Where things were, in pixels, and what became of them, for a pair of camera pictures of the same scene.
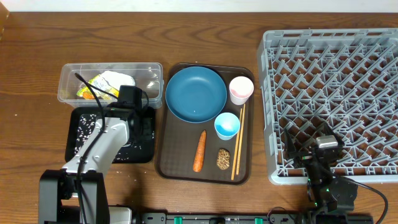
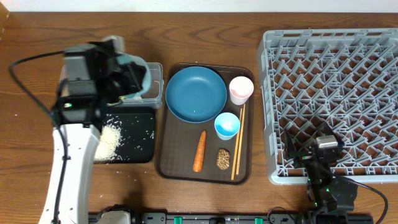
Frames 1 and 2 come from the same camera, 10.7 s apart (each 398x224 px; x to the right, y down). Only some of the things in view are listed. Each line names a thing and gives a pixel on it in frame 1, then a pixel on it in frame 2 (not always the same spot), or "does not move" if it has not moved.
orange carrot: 200,152 does not move
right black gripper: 310,155 does not move
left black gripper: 144,125 -> 125,78
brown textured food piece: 223,158 does not move
